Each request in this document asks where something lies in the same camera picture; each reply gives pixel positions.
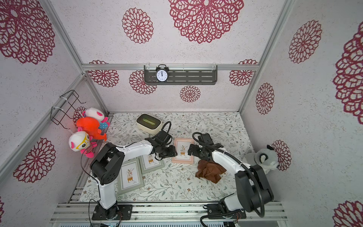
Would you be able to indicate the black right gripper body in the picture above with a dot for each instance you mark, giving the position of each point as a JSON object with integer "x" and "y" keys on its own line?
{"x": 197, "y": 150}

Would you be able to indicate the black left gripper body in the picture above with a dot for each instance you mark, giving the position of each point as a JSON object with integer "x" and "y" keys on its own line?
{"x": 168, "y": 152}

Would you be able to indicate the brown cloth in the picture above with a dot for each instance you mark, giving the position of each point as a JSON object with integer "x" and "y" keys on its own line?
{"x": 210, "y": 170}

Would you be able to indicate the pink picture frame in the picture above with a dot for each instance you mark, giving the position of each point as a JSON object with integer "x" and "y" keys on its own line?
{"x": 182, "y": 146}

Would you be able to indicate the green picture frame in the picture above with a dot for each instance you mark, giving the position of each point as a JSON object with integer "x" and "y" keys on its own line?
{"x": 149, "y": 163}
{"x": 130, "y": 176}

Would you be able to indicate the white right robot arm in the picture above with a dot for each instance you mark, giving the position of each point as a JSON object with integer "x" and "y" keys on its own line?
{"x": 252, "y": 187}

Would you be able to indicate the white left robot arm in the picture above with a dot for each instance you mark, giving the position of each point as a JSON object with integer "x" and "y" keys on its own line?
{"x": 106, "y": 166}

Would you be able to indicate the cream tissue box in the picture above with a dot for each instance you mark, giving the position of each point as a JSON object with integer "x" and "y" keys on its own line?
{"x": 149, "y": 124}

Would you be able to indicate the grey husky plush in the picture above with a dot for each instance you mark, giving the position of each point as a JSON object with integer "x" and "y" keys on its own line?
{"x": 266, "y": 158}

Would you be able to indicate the black alarm clock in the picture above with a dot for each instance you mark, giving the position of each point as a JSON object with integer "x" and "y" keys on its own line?
{"x": 162, "y": 73}

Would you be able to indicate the orange plush toy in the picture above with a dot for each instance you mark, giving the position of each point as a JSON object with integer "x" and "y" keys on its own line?
{"x": 91, "y": 126}

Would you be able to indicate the white pink plush toy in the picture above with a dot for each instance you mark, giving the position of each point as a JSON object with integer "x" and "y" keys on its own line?
{"x": 96, "y": 114}

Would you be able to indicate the white plush with glasses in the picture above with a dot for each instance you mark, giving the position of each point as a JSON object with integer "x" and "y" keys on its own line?
{"x": 81, "y": 141}

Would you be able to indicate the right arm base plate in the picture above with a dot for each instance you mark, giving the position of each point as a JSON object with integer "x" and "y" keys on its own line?
{"x": 219, "y": 211}

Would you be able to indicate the grey wall shelf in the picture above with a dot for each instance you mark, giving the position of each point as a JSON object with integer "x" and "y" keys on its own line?
{"x": 183, "y": 75}

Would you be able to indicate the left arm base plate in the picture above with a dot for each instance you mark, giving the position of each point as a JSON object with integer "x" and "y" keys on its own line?
{"x": 116, "y": 212}

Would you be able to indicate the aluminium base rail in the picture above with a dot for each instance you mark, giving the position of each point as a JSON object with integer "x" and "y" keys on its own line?
{"x": 152, "y": 212}

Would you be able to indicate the black wire basket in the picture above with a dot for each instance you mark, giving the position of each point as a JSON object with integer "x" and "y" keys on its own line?
{"x": 69, "y": 99}

